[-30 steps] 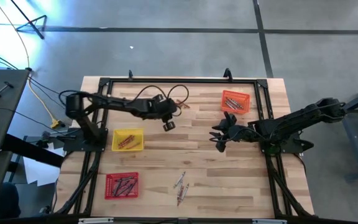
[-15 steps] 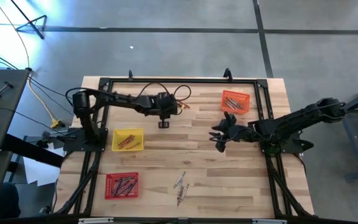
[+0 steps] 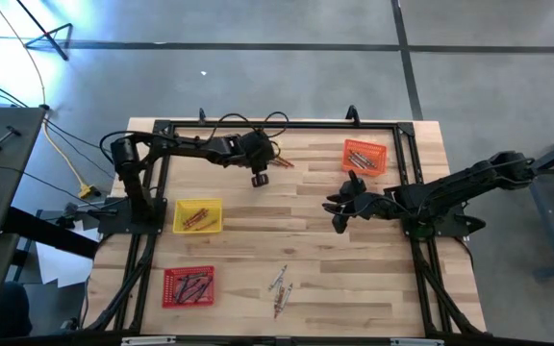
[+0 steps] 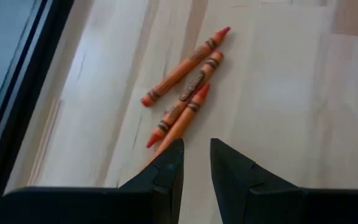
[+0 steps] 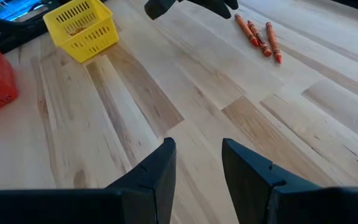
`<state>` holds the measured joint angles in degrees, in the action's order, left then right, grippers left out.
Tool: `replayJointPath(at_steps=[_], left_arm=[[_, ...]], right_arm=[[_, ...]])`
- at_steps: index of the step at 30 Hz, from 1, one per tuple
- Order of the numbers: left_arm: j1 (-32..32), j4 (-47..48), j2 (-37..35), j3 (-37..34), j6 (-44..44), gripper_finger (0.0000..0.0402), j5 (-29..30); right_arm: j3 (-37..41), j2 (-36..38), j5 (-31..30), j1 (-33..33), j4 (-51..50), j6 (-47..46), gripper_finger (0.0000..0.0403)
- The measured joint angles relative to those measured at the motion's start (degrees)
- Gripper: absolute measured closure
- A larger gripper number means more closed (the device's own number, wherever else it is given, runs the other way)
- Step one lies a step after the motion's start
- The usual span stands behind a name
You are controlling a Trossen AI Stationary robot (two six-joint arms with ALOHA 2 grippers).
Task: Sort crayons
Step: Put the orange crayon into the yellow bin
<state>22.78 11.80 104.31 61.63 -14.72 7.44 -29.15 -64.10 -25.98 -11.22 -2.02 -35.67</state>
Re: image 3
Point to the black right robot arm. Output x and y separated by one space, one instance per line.
450 192

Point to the black tripod stand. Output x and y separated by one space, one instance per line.
64 55

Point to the black aluminium table frame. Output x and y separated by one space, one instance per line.
330 124

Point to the person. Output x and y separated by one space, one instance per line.
10 312

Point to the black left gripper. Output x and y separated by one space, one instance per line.
255 149

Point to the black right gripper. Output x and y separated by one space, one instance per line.
373 204

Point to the orange plastic basket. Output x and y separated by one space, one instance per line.
378 146

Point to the red plastic basket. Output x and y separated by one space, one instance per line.
171 269

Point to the black table clamp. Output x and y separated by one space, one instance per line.
352 115
202 115

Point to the grey desk frame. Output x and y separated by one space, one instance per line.
541 206

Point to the yellow plastic basket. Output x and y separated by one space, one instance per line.
181 206

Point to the white paper sheet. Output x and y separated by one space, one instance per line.
53 269

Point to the dark grey side table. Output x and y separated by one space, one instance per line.
7 168

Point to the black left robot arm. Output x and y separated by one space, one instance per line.
133 192

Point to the grey crayon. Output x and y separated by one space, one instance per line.
360 159
367 162
357 163
286 295
278 278

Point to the silver aluminium extrusion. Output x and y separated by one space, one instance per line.
147 340
416 342

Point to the brown crayon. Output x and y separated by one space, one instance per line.
279 303

